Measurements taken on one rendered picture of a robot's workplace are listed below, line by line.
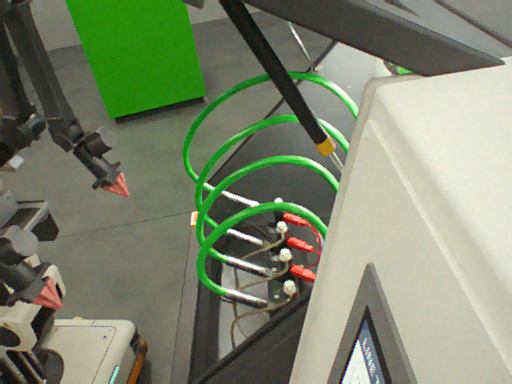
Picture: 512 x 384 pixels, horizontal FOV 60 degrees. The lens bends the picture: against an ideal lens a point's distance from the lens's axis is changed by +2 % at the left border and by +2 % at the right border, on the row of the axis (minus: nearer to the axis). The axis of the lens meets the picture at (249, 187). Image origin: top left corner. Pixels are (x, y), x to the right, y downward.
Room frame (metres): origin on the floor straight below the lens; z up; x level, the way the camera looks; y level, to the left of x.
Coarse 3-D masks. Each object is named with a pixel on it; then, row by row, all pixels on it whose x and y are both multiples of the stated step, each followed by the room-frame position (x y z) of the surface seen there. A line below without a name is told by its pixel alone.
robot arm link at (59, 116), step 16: (0, 0) 1.10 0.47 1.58; (16, 0) 1.19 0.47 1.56; (0, 16) 1.14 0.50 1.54; (16, 16) 1.13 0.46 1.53; (32, 16) 1.17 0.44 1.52; (16, 32) 1.13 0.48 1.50; (32, 32) 1.14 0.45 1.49; (16, 48) 1.14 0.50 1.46; (32, 48) 1.13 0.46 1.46; (32, 64) 1.13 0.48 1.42; (48, 64) 1.15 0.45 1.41; (32, 80) 1.14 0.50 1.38; (48, 80) 1.13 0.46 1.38; (48, 96) 1.13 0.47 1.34; (64, 96) 1.17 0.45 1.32; (48, 112) 1.13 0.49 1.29; (64, 112) 1.14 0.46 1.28; (48, 128) 1.13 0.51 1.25; (64, 128) 1.12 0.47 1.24; (80, 128) 1.17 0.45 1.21
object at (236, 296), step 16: (256, 208) 0.51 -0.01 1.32; (272, 208) 0.51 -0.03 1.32; (288, 208) 0.51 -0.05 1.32; (224, 224) 0.52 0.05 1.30; (320, 224) 0.50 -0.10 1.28; (208, 240) 0.52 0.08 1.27; (208, 288) 0.52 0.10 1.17; (224, 288) 0.52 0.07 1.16; (256, 304) 0.51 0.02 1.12; (272, 304) 0.51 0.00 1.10
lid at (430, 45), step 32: (192, 0) 0.42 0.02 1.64; (256, 0) 0.38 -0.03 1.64; (288, 0) 0.38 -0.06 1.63; (320, 0) 0.38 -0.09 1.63; (352, 0) 0.38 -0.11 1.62; (384, 0) 0.52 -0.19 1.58; (416, 0) 0.64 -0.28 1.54; (320, 32) 0.38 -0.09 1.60; (352, 32) 0.38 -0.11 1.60; (384, 32) 0.38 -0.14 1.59; (416, 32) 0.37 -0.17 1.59; (448, 32) 0.41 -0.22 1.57; (480, 32) 0.56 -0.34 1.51; (416, 64) 0.37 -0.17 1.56; (448, 64) 0.37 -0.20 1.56; (480, 64) 0.37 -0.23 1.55
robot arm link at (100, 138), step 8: (96, 128) 1.15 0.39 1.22; (104, 128) 1.15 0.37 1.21; (56, 136) 1.12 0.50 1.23; (64, 136) 1.12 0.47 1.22; (80, 136) 1.18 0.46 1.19; (88, 136) 1.12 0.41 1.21; (96, 136) 1.12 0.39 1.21; (104, 136) 1.12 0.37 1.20; (112, 136) 1.15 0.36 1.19; (64, 144) 1.12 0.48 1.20; (72, 144) 1.12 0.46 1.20; (88, 144) 1.12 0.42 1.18; (96, 144) 1.11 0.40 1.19; (104, 144) 1.10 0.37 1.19; (112, 144) 1.12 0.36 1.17; (96, 152) 1.11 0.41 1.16; (104, 152) 1.12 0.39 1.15
